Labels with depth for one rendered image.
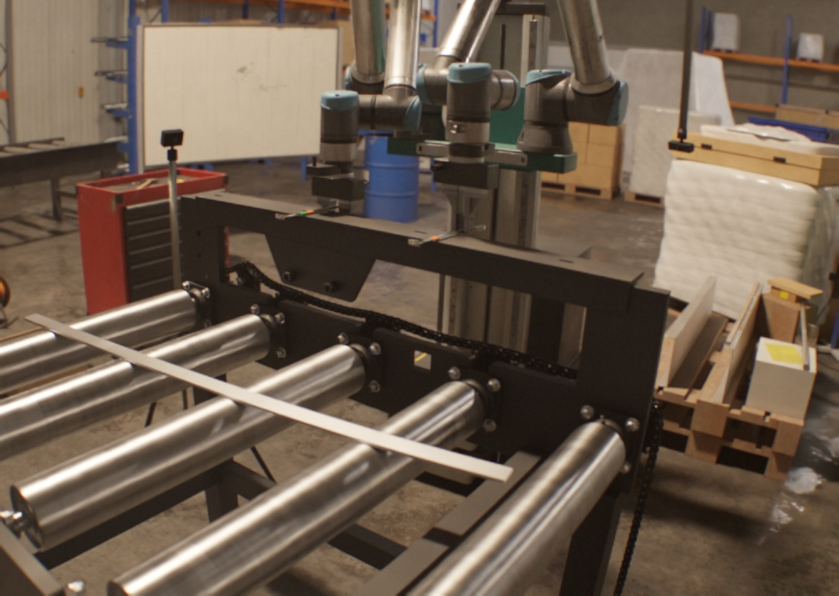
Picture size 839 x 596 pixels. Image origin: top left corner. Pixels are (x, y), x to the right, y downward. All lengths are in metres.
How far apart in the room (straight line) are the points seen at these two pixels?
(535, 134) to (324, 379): 1.15
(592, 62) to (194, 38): 4.41
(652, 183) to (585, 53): 7.52
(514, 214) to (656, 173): 7.08
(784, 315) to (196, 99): 4.76
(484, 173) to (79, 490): 0.95
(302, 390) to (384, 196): 5.65
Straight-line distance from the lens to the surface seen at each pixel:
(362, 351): 1.53
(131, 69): 9.95
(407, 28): 1.84
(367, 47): 2.27
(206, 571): 0.90
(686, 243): 4.75
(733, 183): 4.48
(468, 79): 1.38
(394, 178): 6.89
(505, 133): 2.42
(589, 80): 2.10
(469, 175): 1.41
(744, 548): 2.61
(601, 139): 9.52
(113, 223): 3.51
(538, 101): 2.21
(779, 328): 3.80
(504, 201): 2.54
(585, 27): 1.99
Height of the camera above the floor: 1.49
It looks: 17 degrees down
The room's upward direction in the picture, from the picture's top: 2 degrees clockwise
